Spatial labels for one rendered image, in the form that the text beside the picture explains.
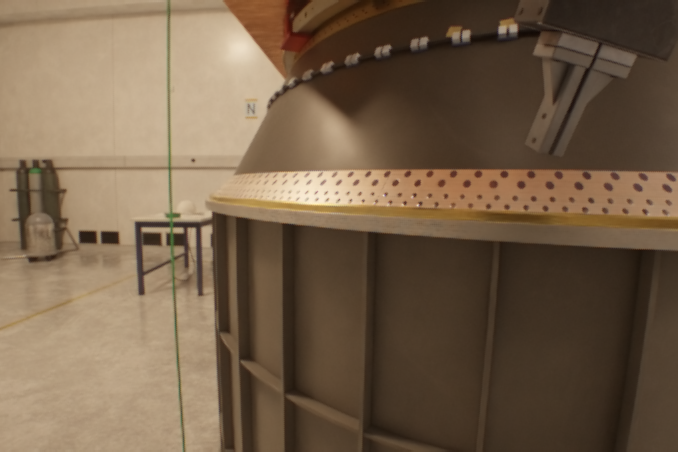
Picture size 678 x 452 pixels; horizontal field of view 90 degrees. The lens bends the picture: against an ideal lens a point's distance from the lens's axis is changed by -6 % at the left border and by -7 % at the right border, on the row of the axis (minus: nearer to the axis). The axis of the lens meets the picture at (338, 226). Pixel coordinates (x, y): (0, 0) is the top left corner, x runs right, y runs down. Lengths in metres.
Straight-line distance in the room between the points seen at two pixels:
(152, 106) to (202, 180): 1.58
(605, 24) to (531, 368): 0.44
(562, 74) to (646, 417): 0.50
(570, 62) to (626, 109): 0.33
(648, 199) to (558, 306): 0.18
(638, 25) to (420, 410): 0.57
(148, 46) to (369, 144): 7.10
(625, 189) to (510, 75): 0.26
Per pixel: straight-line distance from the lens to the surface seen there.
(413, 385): 0.66
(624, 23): 0.39
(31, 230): 7.09
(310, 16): 1.15
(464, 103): 0.68
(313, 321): 0.73
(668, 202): 0.62
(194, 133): 6.93
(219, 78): 6.94
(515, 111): 0.66
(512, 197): 0.56
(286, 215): 0.67
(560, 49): 0.37
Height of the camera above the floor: 1.21
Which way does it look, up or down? 6 degrees down
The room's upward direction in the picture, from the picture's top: 1 degrees clockwise
